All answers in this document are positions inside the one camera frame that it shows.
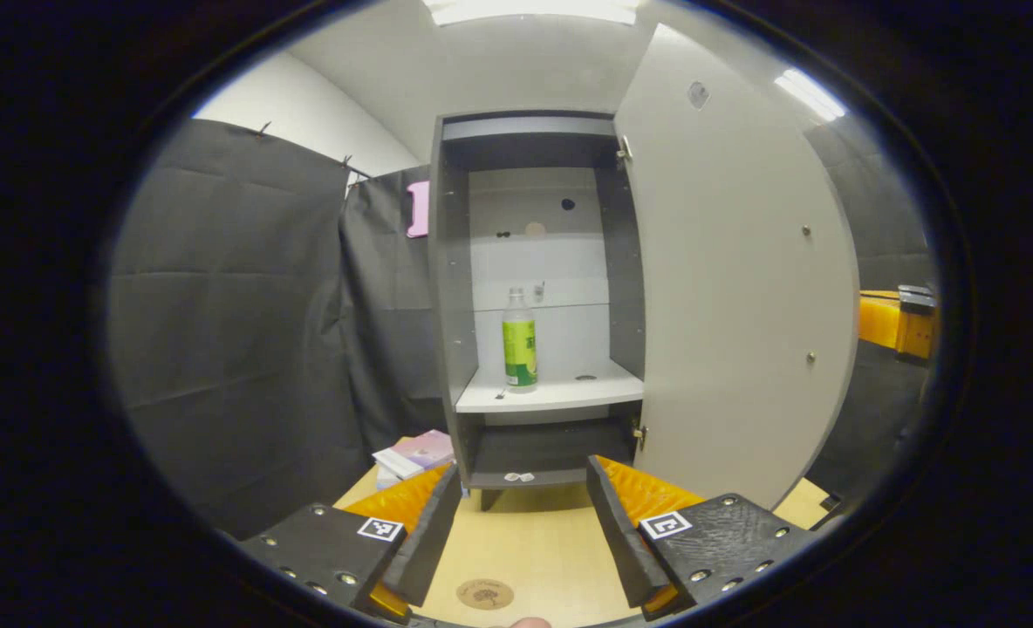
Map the long ceiling light strip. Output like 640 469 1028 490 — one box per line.
774 67 849 123

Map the round brown coaster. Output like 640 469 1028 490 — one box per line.
455 577 516 611

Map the beige cabinet door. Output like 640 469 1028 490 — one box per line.
612 22 862 511

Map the white cabinet shelf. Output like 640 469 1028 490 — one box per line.
454 358 646 414

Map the clear bottle green label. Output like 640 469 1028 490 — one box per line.
502 287 540 393

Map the black backdrop cloth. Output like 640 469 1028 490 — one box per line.
106 118 941 542

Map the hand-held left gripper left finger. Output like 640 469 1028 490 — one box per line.
239 462 463 622

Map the dark grey cabinet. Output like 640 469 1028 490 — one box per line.
428 111 648 511

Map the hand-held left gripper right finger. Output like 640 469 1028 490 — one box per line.
586 454 823 622

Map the large ceiling light panel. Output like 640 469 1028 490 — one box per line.
423 0 644 27

